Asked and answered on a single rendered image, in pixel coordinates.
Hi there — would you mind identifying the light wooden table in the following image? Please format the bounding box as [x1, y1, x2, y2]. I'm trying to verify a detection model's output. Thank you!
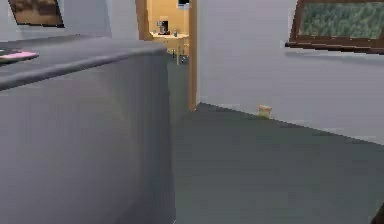
[149, 31, 190, 66]

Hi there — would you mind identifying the grey coffee machine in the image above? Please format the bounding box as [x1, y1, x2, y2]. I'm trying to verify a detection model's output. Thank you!
[156, 20, 171, 36]

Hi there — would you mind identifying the grey cabinet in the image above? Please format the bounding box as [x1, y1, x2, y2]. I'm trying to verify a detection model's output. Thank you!
[0, 35, 177, 224]

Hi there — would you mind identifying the pink flat phone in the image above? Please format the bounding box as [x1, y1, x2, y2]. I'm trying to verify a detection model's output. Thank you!
[0, 49, 40, 64]

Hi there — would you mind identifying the brown framed picture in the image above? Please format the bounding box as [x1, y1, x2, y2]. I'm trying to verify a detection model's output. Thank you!
[7, 0, 65, 29]

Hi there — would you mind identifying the brown wooden door frame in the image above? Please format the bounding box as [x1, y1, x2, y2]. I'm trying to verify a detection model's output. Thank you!
[135, 0, 199, 113]

